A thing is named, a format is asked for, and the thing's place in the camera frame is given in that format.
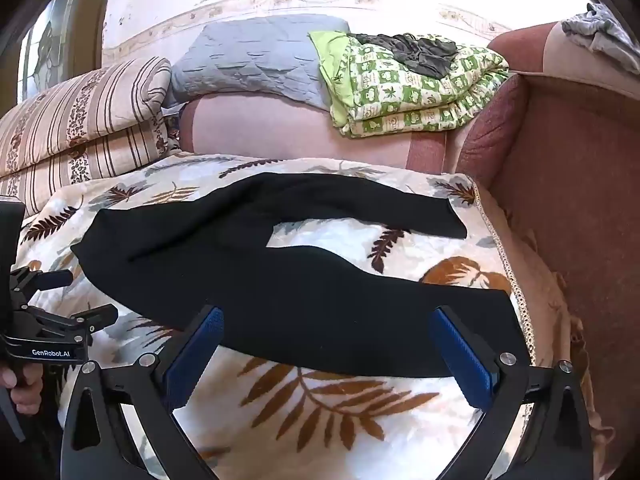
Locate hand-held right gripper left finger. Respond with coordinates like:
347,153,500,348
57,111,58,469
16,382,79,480
60,305,226,480

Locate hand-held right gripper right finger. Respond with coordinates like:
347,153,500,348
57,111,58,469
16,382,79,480
432,305,594,480

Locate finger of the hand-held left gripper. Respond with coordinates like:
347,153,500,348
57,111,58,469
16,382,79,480
11,267,75,306
30,304,119,345

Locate black pants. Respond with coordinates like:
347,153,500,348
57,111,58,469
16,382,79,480
70,172,532,378

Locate person's left hand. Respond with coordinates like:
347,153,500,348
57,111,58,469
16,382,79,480
0,360,45,416

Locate leaf printed blanket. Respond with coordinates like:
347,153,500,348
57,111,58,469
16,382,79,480
12,152,601,480

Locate striped beige pillows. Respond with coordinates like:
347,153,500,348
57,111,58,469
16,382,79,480
0,56,181,218

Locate stained glass door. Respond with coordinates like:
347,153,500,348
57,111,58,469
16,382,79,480
17,0,87,96

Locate green printed folded blanket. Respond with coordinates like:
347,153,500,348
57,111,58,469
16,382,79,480
307,30,511,138

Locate grey quilted blanket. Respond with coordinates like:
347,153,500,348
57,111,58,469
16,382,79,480
162,15,351,111

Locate dark grey cloth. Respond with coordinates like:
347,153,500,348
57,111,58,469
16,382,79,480
352,32,460,80

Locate grey white crumpled cloth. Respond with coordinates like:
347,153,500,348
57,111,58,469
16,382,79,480
561,2,640,73

